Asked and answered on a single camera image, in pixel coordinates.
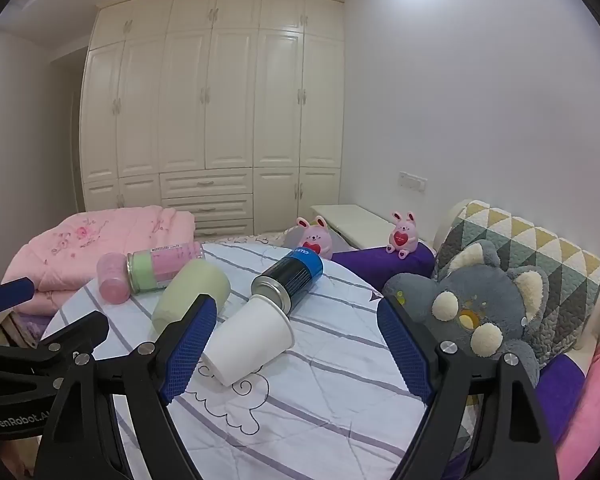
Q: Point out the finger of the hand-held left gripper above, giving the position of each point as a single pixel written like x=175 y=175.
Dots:
x=10 y=292
x=75 y=331

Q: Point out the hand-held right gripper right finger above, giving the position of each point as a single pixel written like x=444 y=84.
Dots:
x=406 y=355

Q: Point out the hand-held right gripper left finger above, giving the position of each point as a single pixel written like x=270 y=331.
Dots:
x=190 y=345

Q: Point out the white paper cup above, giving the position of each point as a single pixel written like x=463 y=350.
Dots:
x=250 y=340

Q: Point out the pale green cup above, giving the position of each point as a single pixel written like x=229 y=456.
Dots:
x=195 y=285

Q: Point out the pink plastic cup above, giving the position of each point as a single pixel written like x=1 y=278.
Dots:
x=113 y=277

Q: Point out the pink and green bottle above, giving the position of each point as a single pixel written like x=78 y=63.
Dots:
x=167 y=269

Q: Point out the folded pink quilt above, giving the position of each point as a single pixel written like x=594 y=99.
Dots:
x=80 y=245

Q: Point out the purple pillow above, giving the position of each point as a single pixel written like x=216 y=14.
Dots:
x=380 y=262

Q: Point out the grey plush toy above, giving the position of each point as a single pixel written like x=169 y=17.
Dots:
x=485 y=300

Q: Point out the striped white bedsheet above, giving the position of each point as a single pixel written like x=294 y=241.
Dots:
x=320 y=400

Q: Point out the pink rabbit figurine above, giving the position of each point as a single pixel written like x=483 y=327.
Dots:
x=402 y=235
x=314 y=240

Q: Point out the blue and black can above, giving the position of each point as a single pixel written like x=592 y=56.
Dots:
x=291 y=275

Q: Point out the white bedside bench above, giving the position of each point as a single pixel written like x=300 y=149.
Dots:
x=350 y=222

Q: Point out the purple bed sheet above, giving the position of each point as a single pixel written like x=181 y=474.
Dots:
x=562 y=390

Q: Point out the triangle pattern quilted cushion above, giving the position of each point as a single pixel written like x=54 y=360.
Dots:
x=540 y=250

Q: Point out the pink pillow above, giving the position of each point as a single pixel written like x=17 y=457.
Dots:
x=597 y=400

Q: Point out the cream wardrobe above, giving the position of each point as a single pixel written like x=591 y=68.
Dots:
x=205 y=110

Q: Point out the white wall socket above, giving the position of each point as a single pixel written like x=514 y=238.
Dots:
x=413 y=181

